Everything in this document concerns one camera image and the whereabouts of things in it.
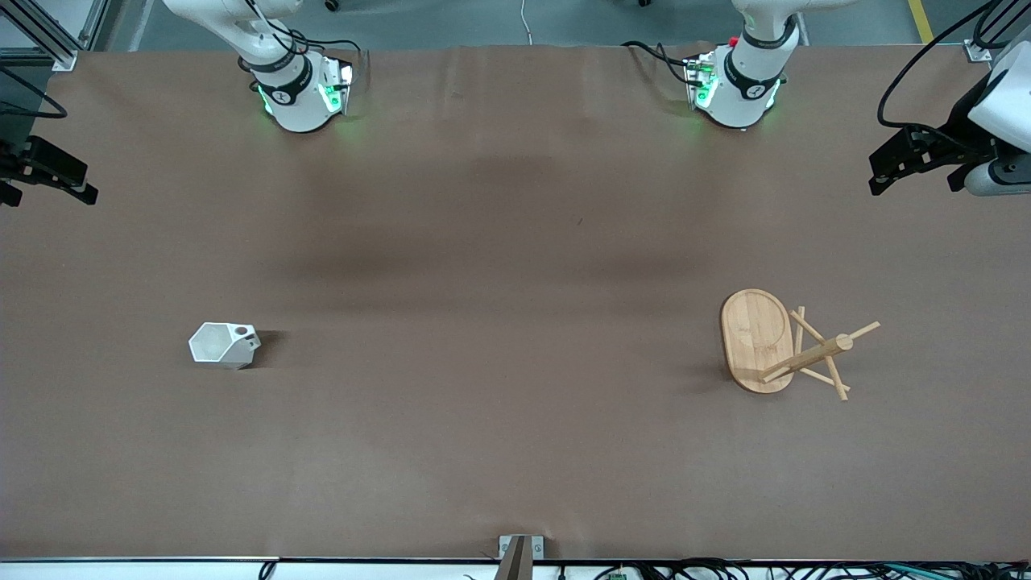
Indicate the white hexagonal cup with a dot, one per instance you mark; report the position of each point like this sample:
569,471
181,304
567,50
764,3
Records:
219,345

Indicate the aluminium frame post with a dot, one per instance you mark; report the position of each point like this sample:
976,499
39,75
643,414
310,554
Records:
977,52
63,60

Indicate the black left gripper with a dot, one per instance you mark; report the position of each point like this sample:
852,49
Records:
960,131

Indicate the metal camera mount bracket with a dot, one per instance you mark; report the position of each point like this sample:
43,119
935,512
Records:
519,556

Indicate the silver base connector box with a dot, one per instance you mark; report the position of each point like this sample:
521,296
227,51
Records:
336,89
701,80

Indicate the wooden cup rack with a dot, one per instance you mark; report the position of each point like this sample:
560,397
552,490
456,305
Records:
757,338

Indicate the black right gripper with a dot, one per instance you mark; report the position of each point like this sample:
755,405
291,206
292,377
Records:
10,158

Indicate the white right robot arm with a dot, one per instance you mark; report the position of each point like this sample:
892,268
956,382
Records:
298,105

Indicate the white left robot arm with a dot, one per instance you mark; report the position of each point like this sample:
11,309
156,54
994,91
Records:
741,97

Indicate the brown paper table cover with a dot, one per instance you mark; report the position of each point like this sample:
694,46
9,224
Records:
515,322

